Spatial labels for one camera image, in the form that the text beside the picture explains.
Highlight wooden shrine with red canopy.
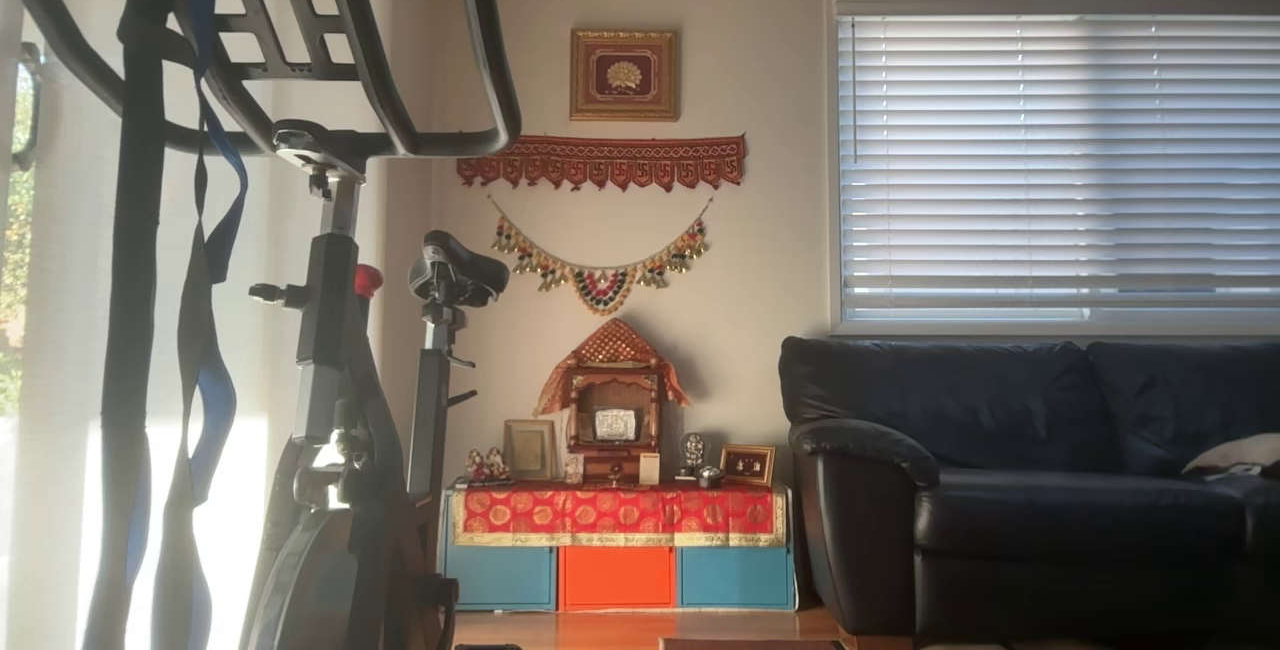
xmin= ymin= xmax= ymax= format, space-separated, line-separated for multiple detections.
xmin=534 ymin=318 xmax=692 ymax=487

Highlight small gold framed picture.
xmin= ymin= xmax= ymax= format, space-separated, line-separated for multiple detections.
xmin=720 ymin=444 xmax=777 ymax=488

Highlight red and gold cloth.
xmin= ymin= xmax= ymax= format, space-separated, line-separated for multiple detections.
xmin=450 ymin=482 xmax=789 ymax=548

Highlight small colourful figurines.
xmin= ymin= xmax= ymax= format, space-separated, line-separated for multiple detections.
xmin=464 ymin=447 xmax=514 ymax=488

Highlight blue and orange cabinet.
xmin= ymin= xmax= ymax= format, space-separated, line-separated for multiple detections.
xmin=440 ymin=488 xmax=798 ymax=613

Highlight black exercise bike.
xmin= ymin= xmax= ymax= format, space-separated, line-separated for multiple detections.
xmin=0 ymin=0 xmax=523 ymax=650

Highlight dark floor rug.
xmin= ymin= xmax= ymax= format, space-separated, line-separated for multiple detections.
xmin=660 ymin=638 xmax=847 ymax=650

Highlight black leather sofa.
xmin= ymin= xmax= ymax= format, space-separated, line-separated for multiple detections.
xmin=779 ymin=336 xmax=1280 ymax=641

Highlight white window blind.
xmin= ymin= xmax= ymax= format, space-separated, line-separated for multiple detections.
xmin=828 ymin=0 xmax=1280 ymax=336

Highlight white sheer curtain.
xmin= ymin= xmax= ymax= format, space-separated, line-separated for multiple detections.
xmin=0 ymin=0 xmax=433 ymax=650

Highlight white cushion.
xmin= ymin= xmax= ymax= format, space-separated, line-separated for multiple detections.
xmin=1182 ymin=433 xmax=1280 ymax=481

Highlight beaded garland wall hanging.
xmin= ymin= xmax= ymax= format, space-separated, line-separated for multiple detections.
xmin=488 ymin=196 xmax=715 ymax=317

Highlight red embroidered wall hanging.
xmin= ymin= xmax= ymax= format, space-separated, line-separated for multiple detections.
xmin=457 ymin=135 xmax=747 ymax=194

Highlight pale standing picture frame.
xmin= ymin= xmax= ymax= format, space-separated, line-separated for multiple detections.
xmin=503 ymin=419 xmax=558 ymax=482

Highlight gold framed wall picture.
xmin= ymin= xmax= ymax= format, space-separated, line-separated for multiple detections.
xmin=570 ymin=28 xmax=680 ymax=122

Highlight black hanging strap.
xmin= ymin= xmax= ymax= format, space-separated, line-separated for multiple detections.
xmin=82 ymin=0 xmax=173 ymax=650

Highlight blue hanging strap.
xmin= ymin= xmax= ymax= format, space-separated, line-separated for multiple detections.
xmin=150 ymin=0 xmax=250 ymax=650

